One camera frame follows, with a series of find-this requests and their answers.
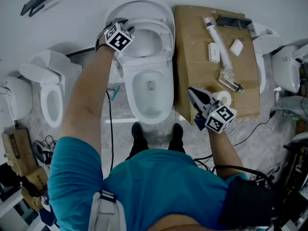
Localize white smart toilet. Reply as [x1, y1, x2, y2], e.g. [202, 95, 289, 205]
[271, 44, 308, 94]

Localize white paper roll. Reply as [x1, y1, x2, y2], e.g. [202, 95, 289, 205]
[211, 90, 232, 107]

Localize black waist pack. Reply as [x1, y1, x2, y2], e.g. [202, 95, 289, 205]
[217, 176, 274, 230]

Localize white toilet seat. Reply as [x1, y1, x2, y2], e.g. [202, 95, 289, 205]
[115, 18, 175, 59]

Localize long black floor cable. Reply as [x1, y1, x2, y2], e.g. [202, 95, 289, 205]
[193, 109, 277, 161]

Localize white drain pipe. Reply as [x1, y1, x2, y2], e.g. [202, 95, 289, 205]
[202, 16, 245, 94]

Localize black wall shelf holder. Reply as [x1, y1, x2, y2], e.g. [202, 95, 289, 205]
[20, 0, 52, 18]

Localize small white square box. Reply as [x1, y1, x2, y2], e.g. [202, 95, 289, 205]
[229, 38, 244, 57]

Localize white rounded tankless toilet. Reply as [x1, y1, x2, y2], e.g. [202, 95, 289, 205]
[0, 76, 33, 121]

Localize black and grey wristband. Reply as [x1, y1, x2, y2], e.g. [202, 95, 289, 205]
[94, 24, 114, 53]

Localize large brown cardboard box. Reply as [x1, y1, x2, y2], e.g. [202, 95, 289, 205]
[173, 5, 261, 126]

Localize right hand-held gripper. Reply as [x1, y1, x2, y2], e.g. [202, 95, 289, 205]
[187, 87, 238, 134]

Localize white toilet lid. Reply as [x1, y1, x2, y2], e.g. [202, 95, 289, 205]
[104, 0, 176, 57]

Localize brown printed carton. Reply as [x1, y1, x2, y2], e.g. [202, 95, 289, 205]
[0, 128, 38, 177]

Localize white toilet bowl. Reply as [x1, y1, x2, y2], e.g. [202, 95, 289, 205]
[117, 55, 175, 125]

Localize person's right black shoe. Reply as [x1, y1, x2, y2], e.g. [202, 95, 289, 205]
[171, 123, 184, 142]

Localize green toothbrush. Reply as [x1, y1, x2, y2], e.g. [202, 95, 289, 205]
[111, 85, 121, 101]

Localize person's black shoe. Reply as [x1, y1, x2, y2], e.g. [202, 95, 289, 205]
[131, 121, 144, 140]
[171, 123, 184, 142]

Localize person's left forearm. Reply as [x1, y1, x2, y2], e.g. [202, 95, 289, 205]
[59, 42, 116, 154]

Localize blue hand-held device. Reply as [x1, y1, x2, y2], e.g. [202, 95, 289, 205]
[39, 193, 56, 226]

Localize tall small white box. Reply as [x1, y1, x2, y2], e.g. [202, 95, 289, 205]
[207, 42, 220, 64]

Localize white toilet with round lid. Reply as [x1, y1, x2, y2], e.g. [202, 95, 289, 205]
[250, 22, 283, 95]

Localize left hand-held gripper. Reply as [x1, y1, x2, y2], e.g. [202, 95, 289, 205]
[103, 17, 135, 52]

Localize grey shoulder strap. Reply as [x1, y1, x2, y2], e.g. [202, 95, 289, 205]
[88, 190, 127, 231]

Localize person's teal shirt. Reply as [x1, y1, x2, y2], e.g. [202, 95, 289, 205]
[47, 136, 249, 231]

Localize black flat device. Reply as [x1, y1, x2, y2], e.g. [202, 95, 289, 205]
[215, 14, 254, 31]

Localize person's left black shoe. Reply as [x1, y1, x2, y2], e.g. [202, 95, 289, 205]
[131, 121, 144, 140]

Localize person's black trousers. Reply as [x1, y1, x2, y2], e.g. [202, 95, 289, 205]
[125, 137, 186, 161]

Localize white toilet with tank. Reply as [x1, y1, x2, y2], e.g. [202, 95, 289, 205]
[19, 49, 83, 128]

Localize person's right forearm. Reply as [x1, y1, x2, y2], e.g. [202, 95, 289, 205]
[207, 128, 244, 180]

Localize small brown carton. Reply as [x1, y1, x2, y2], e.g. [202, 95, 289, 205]
[21, 166, 49, 212]

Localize black metal rack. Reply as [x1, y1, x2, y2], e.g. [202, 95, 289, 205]
[271, 143, 308, 231]

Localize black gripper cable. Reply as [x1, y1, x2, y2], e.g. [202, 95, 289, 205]
[105, 90, 115, 173]

